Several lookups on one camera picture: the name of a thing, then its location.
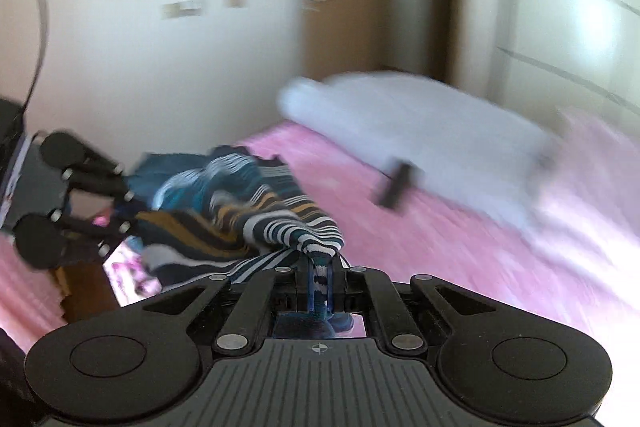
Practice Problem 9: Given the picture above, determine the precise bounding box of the striped knit sweater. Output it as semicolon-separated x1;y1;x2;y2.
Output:
112;145;354;333

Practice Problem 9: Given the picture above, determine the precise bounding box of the black remote control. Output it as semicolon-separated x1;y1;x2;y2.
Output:
376;161;414;210

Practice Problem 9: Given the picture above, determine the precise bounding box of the white pillow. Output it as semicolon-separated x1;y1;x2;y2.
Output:
278;72;554;234

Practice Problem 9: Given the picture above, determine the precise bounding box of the pink fuzzy bed blanket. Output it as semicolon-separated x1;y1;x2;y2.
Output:
1;124;639;355

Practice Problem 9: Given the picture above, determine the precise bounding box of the wall switch plate small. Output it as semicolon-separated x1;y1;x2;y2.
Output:
222;0;247;9

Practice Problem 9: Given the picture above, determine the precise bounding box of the black cable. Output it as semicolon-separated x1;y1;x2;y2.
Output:
0;0;50;113

